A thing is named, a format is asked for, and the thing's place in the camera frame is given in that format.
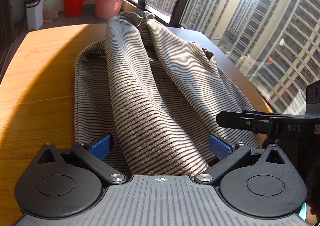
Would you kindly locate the green crumpled cloth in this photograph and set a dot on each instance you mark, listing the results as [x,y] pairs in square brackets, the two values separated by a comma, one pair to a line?
[146,14]

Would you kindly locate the white trash bin black lid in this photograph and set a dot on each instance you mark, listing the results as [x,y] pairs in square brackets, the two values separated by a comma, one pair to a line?
[34,13]

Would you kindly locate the red plastic bucket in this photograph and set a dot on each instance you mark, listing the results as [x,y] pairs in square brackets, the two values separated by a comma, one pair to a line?
[73,7]

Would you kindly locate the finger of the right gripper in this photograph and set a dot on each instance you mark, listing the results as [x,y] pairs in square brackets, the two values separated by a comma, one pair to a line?
[254,121]

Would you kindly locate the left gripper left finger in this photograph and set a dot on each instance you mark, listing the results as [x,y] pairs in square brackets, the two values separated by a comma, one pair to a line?
[92,156]

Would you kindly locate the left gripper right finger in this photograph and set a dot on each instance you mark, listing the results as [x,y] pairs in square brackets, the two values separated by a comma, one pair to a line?
[229,155]

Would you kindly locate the pink plastic bucket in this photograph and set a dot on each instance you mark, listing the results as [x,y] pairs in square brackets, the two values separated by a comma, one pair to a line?
[106,9]

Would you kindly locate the broom with thin handle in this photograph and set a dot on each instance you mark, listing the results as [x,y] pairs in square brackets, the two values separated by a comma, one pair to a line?
[49,14]

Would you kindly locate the grey striped knit garment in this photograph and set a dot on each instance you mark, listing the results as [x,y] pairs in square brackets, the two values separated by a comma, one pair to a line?
[158,95]

